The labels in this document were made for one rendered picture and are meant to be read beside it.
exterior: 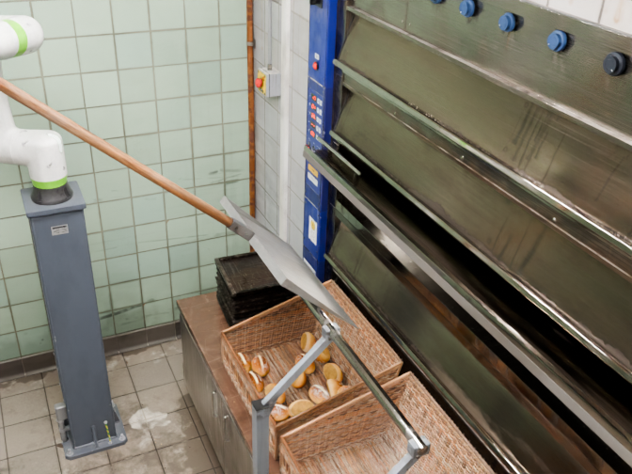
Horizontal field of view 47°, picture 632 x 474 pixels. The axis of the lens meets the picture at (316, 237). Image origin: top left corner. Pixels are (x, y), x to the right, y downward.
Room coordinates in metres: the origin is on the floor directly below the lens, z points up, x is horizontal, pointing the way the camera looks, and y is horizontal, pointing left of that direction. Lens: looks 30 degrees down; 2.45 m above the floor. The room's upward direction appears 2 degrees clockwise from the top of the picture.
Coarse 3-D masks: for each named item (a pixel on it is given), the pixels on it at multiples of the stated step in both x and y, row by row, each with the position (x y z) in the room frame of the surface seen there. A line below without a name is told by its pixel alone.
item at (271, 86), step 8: (264, 72) 2.94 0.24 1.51; (272, 72) 2.94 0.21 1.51; (280, 72) 2.95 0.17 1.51; (264, 80) 2.93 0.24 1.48; (272, 80) 2.93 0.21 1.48; (280, 80) 2.94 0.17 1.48; (264, 88) 2.93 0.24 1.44; (272, 88) 2.93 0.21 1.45; (280, 88) 2.94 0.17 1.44; (272, 96) 2.93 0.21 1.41
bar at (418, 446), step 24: (312, 312) 1.74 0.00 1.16; (336, 336) 1.62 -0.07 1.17; (312, 360) 1.63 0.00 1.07; (360, 360) 1.52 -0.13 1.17; (288, 384) 1.60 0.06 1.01; (264, 408) 1.55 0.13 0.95; (384, 408) 1.35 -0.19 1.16; (264, 432) 1.55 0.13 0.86; (408, 432) 1.26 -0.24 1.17; (264, 456) 1.55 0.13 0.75; (408, 456) 1.22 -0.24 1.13
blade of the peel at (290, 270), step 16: (224, 208) 2.15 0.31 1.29; (240, 208) 2.22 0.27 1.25; (256, 224) 2.24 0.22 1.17; (256, 240) 1.92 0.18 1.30; (272, 240) 2.17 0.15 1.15; (272, 256) 1.95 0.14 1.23; (288, 256) 2.11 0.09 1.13; (272, 272) 1.76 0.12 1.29; (288, 272) 1.89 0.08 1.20; (304, 272) 2.04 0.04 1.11; (288, 288) 1.71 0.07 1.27; (304, 288) 1.84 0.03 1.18; (320, 288) 1.98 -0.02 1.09; (320, 304) 1.76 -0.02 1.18; (336, 304) 1.92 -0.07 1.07; (352, 320) 1.86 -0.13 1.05
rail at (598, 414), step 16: (320, 160) 2.26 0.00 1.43; (336, 176) 2.15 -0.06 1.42; (352, 192) 2.04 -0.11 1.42; (368, 208) 1.95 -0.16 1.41; (432, 256) 1.66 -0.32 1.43; (448, 272) 1.58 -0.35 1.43; (464, 288) 1.51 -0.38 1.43; (480, 304) 1.44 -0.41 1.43; (496, 320) 1.38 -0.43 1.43; (512, 336) 1.32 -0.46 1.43; (528, 352) 1.27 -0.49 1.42; (544, 368) 1.22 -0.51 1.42; (560, 384) 1.17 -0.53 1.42; (576, 400) 1.13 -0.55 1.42; (592, 416) 1.09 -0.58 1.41; (608, 416) 1.07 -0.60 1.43; (608, 432) 1.05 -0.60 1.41; (624, 432) 1.03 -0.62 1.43
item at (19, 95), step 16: (0, 80) 1.66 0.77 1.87; (16, 96) 1.67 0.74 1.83; (32, 96) 1.70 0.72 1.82; (48, 112) 1.70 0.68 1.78; (64, 128) 1.72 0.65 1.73; (80, 128) 1.74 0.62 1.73; (96, 144) 1.75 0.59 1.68; (128, 160) 1.78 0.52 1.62; (144, 176) 1.80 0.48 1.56; (160, 176) 1.82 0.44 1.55; (176, 192) 1.84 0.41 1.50; (208, 208) 1.88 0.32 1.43; (224, 224) 1.90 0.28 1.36
